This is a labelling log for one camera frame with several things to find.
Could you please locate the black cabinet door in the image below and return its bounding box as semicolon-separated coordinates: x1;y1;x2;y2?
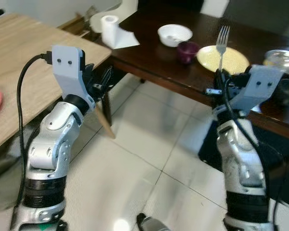
137;0;206;16

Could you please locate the silver metal fork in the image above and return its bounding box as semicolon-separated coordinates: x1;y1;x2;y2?
215;26;231;73

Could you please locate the grey door panel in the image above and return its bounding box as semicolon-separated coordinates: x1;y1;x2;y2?
222;0;289;37

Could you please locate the purple cup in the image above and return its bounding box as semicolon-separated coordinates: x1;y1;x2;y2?
177;41;200;65

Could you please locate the brown wooden stand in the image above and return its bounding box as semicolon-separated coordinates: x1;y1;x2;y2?
58;5;105;37

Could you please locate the white toilet paper roll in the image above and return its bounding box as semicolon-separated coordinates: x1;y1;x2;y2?
101;15;121;49

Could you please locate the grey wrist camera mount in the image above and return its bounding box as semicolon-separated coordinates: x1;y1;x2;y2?
229;64;284;116
51;45;96;109

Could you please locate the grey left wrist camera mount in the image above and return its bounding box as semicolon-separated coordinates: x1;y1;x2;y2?
51;45;96;109

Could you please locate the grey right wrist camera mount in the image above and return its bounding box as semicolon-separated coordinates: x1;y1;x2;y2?
229;64;284;116

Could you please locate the white shallow bowl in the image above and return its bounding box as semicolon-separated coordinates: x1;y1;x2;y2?
158;24;193;48

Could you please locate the grey robot foot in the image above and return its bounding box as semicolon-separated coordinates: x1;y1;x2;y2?
136;213;172;231

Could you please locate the yellow plate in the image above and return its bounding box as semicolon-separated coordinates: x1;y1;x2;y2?
197;45;250;75

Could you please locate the stainless steel bowl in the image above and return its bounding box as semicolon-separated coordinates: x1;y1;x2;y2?
264;50;289;78

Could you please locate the white paper sheet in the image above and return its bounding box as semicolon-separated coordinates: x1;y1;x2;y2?
113;28;141;50

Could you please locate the light wooden table leg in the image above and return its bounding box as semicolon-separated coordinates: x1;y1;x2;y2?
96;98;117;140

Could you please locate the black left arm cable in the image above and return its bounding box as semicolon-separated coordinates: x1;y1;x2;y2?
10;53;54;228

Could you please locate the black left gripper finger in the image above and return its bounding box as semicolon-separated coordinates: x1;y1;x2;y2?
82;63;95;88
97;66;113;90

